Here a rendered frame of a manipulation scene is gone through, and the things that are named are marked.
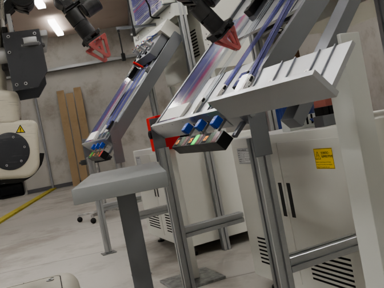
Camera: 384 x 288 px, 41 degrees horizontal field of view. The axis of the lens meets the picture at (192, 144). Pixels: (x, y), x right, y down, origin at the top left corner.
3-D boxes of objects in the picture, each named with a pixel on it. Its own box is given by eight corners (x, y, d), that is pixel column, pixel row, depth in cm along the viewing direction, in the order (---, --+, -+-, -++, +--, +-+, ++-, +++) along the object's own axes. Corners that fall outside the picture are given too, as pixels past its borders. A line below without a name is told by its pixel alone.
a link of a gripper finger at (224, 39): (238, 44, 176) (219, 24, 173) (249, 39, 169) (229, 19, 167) (227, 59, 174) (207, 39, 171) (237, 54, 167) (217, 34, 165)
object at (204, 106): (243, 114, 136) (234, 107, 135) (162, 131, 197) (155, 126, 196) (278, 59, 141) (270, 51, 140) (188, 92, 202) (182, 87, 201)
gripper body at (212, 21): (220, 28, 174) (204, 12, 172) (234, 20, 165) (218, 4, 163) (209, 42, 172) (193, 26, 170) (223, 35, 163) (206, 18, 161)
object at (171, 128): (247, 124, 136) (227, 107, 134) (165, 138, 197) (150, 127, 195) (250, 120, 137) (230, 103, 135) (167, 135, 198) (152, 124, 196)
